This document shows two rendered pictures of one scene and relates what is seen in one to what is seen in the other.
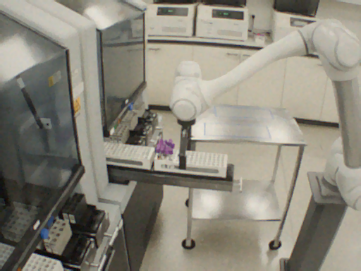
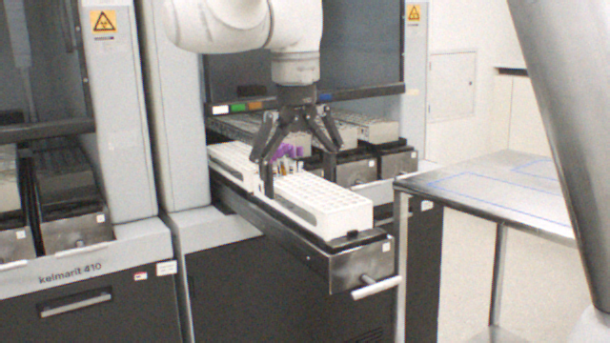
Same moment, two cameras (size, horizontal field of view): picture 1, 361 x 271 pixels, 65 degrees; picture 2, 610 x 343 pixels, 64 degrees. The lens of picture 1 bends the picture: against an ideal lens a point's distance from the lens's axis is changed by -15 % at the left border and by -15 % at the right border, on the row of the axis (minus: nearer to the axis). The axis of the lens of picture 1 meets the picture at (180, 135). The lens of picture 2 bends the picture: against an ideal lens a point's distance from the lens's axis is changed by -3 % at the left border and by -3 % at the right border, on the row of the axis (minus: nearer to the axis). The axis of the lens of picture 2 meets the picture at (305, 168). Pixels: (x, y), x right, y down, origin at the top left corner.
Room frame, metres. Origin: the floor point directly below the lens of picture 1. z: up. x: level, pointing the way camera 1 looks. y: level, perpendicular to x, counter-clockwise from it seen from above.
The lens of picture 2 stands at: (0.60, -0.77, 1.16)
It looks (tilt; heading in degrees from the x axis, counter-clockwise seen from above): 16 degrees down; 52
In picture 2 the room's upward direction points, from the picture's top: 2 degrees counter-clockwise
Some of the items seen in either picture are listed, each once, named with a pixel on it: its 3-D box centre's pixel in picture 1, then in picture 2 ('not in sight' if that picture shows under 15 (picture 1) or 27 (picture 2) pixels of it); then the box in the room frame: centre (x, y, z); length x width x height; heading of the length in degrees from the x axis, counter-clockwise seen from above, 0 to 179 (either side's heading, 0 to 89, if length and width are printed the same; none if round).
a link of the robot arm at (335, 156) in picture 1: (343, 159); not in sight; (1.16, -0.76, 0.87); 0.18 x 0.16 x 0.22; 176
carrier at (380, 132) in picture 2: (140, 109); (381, 132); (1.68, 0.22, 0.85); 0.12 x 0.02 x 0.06; 170
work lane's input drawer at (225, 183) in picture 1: (159, 171); (276, 207); (1.20, 0.09, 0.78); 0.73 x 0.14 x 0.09; 81
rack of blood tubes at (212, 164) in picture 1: (191, 164); (307, 200); (1.18, -0.05, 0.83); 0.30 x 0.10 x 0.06; 81
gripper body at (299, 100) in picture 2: (186, 124); (296, 107); (1.18, -0.02, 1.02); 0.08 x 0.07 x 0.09; 171
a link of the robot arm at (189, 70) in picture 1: (187, 82); (287, 8); (1.17, -0.02, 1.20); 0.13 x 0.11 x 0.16; 176
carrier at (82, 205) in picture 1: (78, 209); (68, 186); (0.83, 0.35, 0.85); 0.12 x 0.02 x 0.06; 171
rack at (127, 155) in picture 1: (120, 155); (243, 166); (1.22, 0.26, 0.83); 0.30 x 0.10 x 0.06; 81
